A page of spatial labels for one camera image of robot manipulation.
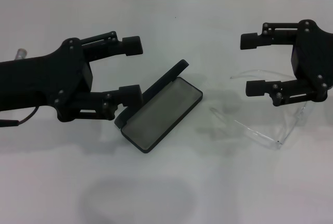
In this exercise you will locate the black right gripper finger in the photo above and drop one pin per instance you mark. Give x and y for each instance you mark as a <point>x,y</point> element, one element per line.
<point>251,40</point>
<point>257,87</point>

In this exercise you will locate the black glasses case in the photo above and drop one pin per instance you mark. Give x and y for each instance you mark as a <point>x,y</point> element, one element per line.
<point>158,112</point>

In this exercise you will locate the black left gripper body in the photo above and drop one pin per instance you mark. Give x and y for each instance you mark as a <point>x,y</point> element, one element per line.
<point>39,78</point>

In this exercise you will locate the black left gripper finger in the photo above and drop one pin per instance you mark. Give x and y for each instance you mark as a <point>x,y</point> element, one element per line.
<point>130,95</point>
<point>131,46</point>

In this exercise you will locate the clear white glasses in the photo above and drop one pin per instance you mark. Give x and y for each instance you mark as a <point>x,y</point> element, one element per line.
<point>262,133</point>

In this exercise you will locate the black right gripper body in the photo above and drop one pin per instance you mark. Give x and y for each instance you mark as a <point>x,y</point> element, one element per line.
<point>312,52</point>

